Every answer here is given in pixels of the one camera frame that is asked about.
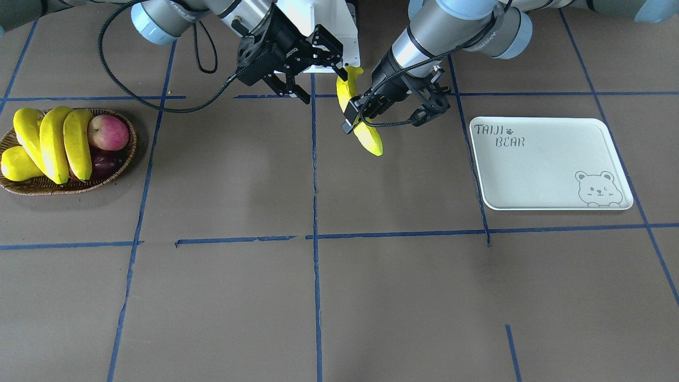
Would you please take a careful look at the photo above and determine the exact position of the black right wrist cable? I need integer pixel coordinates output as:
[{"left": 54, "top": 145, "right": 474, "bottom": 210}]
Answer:
[{"left": 98, "top": 0, "right": 250, "bottom": 114}]

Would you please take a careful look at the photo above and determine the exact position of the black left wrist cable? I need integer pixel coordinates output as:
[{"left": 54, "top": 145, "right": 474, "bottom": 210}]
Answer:
[{"left": 356, "top": 0, "right": 512, "bottom": 128}]

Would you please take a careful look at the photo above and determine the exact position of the yellow banana middle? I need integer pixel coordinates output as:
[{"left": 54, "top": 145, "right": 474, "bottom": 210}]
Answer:
[{"left": 39, "top": 106, "right": 73, "bottom": 185}]

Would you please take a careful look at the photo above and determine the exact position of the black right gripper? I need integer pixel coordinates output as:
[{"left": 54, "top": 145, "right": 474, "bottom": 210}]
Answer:
[{"left": 236, "top": 8, "right": 349, "bottom": 105}]

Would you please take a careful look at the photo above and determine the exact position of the yellow banana beside apple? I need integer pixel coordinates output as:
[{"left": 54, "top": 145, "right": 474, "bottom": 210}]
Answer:
[{"left": 63, "top": 109, "right": 94, "bottom": 181}]

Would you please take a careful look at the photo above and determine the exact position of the red apple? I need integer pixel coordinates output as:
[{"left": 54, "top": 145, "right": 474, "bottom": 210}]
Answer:
[{"left": 87, "top": 115, "right": 129, "bottom": 151}]

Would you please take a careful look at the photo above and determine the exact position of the dark purple plum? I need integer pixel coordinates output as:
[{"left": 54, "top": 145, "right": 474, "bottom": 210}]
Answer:
[{"left": 90, "top": 147, "right": 125, "bottom": 181}]

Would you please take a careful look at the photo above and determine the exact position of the brown wicker basket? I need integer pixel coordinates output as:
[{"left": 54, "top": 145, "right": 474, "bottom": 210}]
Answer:
[{"left": 2, "top": 107, "right": 138, "bottom": 196}]

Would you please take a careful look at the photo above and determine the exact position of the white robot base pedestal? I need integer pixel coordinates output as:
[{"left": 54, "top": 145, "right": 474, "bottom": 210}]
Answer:
[{"left": 276, "top": 1, "right": 361, "bottom": 67}]

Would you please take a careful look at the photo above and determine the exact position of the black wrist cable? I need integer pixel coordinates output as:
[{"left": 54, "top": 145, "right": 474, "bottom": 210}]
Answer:
[
  {"left": 356, "top": 0, "right": 512, "bottom": 128},
  {"left": 98, "top": 0, "right": 250, "bottom": 114}
]

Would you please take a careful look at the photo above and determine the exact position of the white bear print tray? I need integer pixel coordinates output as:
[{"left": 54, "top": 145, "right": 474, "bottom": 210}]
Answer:
[{"left": 468, "top": 116, "right": 634, "bottom": 211}]

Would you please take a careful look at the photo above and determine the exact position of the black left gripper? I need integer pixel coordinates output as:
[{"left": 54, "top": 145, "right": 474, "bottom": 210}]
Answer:
[{"left": 342, "top": 50, "right": 451, "bottom": 134}]

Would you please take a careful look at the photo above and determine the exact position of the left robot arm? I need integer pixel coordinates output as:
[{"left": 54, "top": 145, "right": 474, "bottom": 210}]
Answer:
[{"left": 343, "top": 1, "right": 678, "bottom": 133}]

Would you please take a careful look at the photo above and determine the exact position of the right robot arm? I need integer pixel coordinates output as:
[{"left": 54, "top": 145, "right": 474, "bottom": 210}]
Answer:
[{"left": 114, "top": 1, "right": 360, "bottom": 103}]

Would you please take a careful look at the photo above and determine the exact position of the yellow banana moved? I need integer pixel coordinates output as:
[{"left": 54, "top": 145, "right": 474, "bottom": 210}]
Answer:
[
  {"left": 13, "top": 107, "right": 46, "bottom": 174},
  {"left": 336, "top": 66, "right": 384, "bottom": 157}
]

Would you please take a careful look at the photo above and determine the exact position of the yellow lemon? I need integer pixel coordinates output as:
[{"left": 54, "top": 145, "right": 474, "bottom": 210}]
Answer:
[{"left": 2, "top": 145, "right": 44, "bottom": 181}]

